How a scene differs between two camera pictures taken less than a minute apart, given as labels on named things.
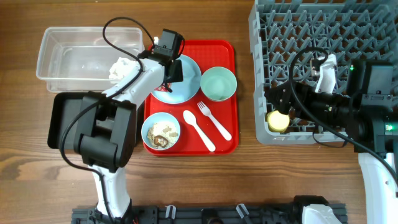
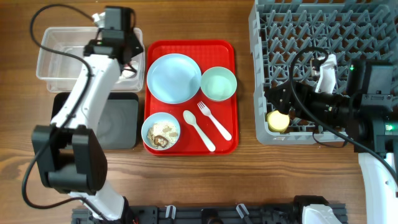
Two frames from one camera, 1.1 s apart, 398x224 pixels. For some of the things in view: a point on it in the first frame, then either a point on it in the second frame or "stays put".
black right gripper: [288, 102] stays put
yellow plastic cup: [277, 121] stays put
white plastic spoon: [189, 118] stays put
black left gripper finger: [173, 72] to [132, 46]
